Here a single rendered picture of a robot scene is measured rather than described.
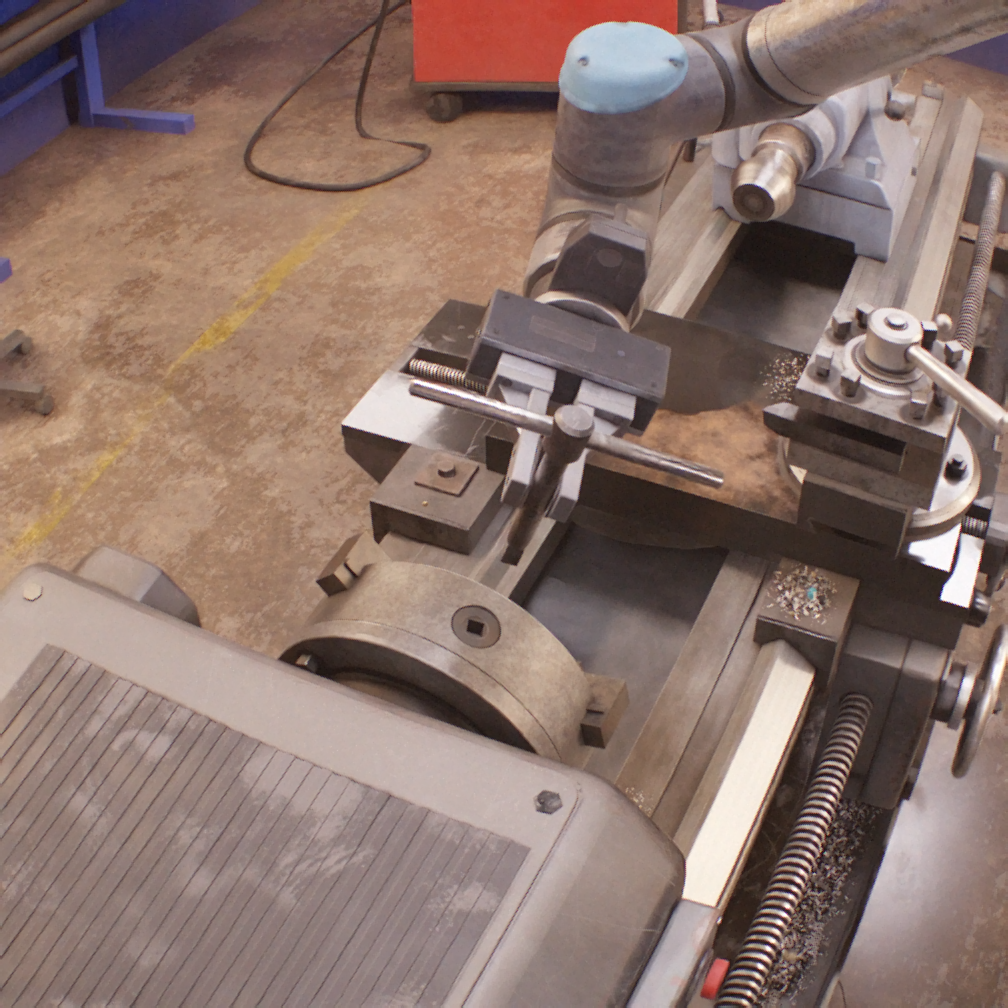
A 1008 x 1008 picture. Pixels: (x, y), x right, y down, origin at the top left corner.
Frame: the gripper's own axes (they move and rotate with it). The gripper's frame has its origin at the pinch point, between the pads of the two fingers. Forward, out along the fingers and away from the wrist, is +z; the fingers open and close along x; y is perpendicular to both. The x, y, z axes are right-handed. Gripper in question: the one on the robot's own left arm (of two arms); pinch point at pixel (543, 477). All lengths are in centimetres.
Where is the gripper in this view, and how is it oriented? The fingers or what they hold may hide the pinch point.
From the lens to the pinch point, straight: 88.2
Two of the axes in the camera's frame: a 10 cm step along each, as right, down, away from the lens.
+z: -1.7, 7.7, -6.2
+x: -9.4, -3.1, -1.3
